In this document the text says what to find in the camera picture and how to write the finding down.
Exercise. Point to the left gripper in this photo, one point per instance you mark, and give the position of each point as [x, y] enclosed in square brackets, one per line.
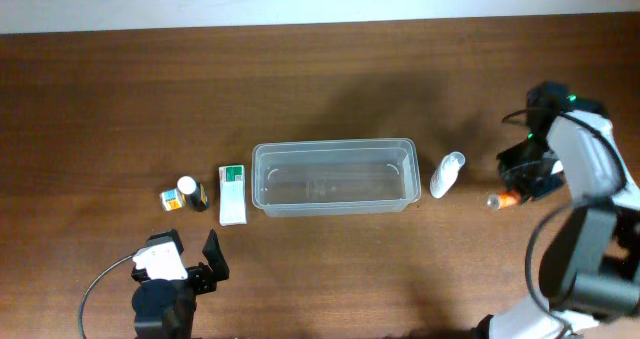
[207, 280]

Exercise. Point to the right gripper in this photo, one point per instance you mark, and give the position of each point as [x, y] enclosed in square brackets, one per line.
[533, 189]

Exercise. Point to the orange tablet tube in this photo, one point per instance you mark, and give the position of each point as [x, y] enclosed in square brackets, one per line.
[503, 200]

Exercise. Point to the dark bottle white cap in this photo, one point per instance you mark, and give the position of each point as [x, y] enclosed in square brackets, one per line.
[194, 193]

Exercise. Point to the white green medicine box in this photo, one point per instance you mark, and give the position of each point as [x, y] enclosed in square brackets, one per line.
[232, 195]

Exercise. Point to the white spray bottle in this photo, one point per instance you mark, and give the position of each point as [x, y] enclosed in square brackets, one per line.
[446, 174]

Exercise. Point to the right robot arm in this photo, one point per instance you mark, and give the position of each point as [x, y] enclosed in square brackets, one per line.
[582, 259]

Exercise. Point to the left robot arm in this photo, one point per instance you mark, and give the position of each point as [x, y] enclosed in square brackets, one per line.
[165, 302]

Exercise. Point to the clear plastic container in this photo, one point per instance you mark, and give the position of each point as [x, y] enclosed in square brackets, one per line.
[335, 177]

